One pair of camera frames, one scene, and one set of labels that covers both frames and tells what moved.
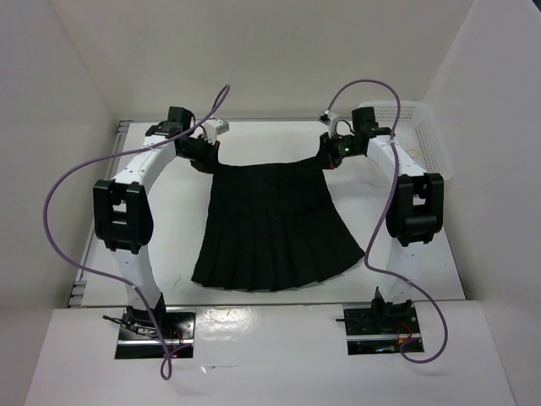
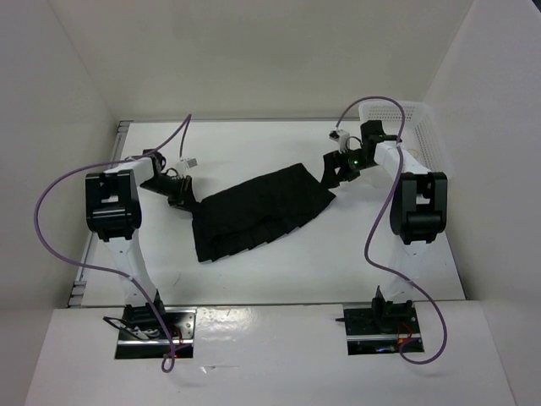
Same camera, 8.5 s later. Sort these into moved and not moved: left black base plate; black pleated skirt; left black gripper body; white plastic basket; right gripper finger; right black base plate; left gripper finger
Moved: black pleated skirt; left black gripper body; right gripper finger; left gripper finger
Not moved: right black base plate; white plastic basket; left black base plate
